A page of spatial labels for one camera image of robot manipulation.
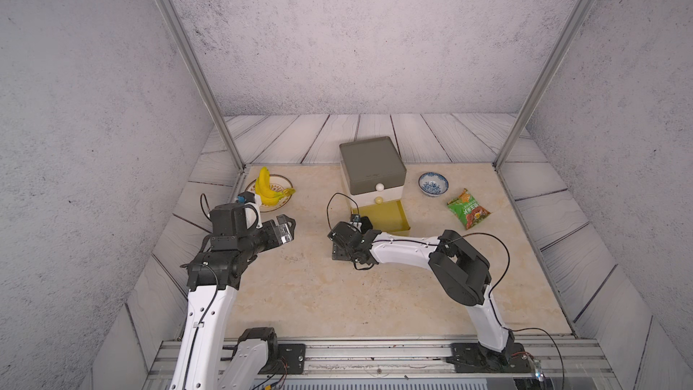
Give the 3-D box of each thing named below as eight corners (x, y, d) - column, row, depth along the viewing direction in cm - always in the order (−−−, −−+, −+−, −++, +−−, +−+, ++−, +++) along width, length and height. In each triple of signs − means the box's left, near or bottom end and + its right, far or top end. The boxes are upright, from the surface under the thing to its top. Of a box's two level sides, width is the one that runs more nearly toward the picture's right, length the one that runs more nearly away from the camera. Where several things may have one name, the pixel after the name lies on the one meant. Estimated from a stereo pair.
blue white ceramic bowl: (420, 197, 111) (422, 190, 108) (417, 179, 118) (418, 172, 115) (448, 197, 111) (451, 190, 108) (443, 178, 118) (445, 171, 115)
